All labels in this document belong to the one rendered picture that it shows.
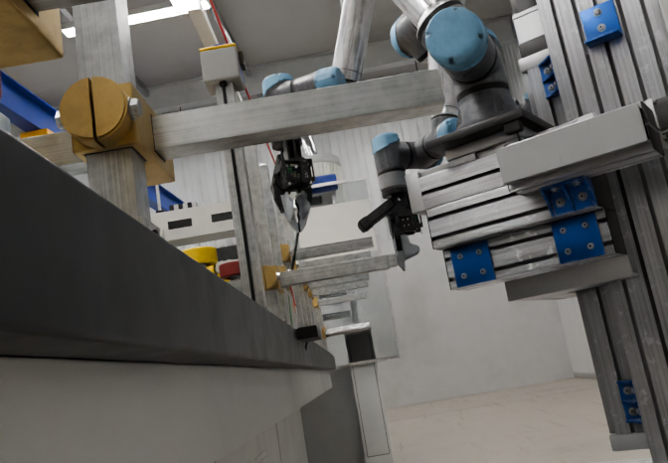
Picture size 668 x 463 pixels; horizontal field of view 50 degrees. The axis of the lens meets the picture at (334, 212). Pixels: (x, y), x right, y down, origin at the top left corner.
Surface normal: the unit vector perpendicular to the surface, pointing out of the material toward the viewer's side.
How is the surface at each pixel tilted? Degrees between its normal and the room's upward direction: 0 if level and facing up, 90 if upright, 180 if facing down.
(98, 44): 90
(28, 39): 180
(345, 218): 90
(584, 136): 90
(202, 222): 90
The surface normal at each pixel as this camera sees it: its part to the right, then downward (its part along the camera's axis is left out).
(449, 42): -0.34, -0.04
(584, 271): -0.58, -0.09
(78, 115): -0.04, -0.22
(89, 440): 0.99, -0.17
